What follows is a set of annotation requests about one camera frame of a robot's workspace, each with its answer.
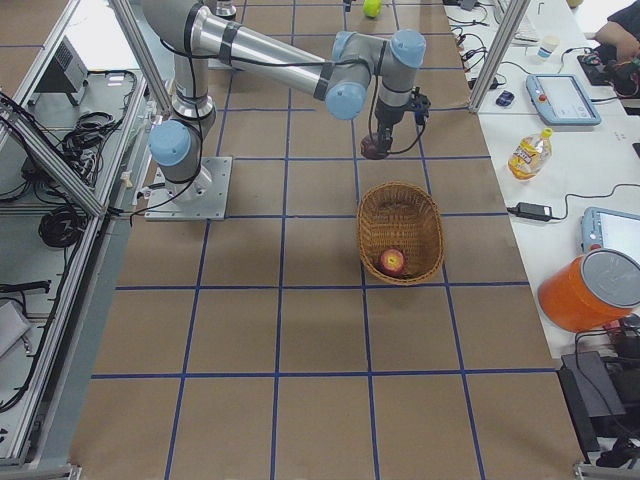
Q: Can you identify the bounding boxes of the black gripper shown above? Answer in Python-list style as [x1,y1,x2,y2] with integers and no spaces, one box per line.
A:
[375,107,405,156]

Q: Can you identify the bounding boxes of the red apple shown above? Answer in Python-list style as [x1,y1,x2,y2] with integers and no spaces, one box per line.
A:
[379,248,406,277]
[360,134,389,160]

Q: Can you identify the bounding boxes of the green apple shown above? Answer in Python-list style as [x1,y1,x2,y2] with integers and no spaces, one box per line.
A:
[362,0,382,19]

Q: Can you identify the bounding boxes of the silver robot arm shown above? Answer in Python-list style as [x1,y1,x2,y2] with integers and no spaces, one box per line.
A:
[141,1,430,159]

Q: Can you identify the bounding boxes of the woven wicker basket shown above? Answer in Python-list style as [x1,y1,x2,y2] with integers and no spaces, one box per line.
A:
[357,181,444,285]

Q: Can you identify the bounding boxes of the orange juice bottle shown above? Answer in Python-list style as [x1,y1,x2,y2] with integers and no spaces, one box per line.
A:
[507,127,554,180]

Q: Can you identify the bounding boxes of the black power adapter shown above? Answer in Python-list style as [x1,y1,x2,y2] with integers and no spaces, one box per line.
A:
[515,202,553,222]

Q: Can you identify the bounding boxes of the blue teach pendant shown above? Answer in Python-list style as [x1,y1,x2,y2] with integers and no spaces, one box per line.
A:
[525,74,601,126]
[581,207,640,262]

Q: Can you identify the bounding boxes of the paper cup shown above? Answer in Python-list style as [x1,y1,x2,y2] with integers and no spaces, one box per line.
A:
[536,35,560,61]

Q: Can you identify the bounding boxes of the orange bucket with grey lid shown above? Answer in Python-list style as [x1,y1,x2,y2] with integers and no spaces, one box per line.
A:
[537,248,639,333]

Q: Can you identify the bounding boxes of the grey electronics box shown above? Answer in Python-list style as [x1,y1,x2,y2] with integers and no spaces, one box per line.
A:
[35,36,89,106]

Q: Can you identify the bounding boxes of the black box device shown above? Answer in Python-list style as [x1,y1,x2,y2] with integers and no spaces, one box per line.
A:
[557,351,626,463]

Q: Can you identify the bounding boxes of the aluminium frame post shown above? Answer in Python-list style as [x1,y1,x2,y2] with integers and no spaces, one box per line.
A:
[468,0,530,114]

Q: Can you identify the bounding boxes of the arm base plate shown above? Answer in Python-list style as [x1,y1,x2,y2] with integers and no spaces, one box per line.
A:
[144,157,233,221]

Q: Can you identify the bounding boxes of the black coiled cable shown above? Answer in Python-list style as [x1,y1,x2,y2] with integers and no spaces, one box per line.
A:
[38,205,84,249]

